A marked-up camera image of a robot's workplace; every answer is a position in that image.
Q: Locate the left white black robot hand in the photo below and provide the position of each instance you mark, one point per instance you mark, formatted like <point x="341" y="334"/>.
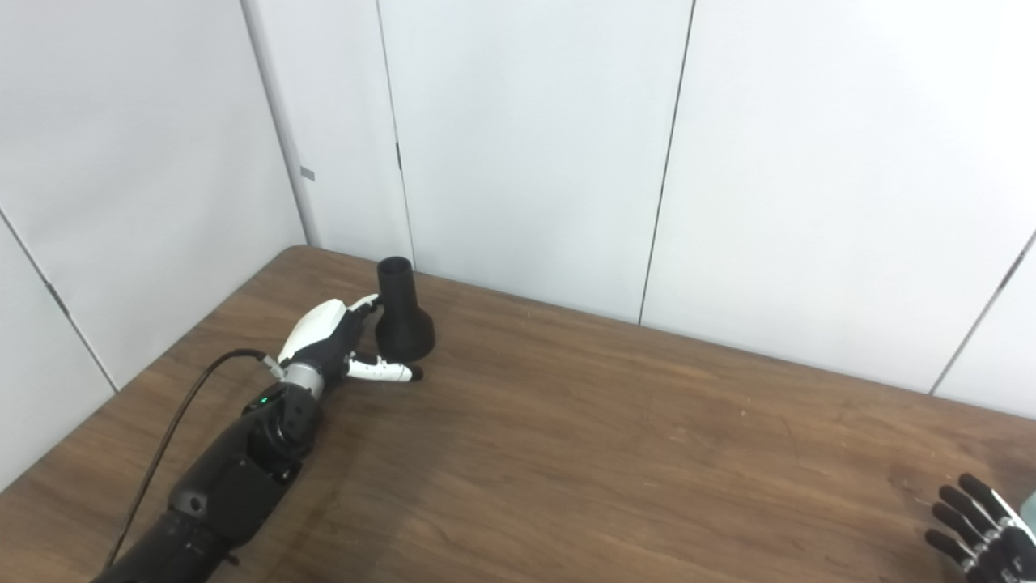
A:
<point x="320" y="328"/>

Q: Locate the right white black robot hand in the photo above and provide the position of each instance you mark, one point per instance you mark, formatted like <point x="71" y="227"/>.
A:
<point x="999" y="546"/>

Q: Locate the light blue cup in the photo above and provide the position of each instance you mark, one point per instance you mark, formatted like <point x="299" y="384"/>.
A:
<point x="1030" y="510"/>

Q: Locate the black cup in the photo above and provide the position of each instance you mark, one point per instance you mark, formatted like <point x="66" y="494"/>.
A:
<point x="405" y="324"/>

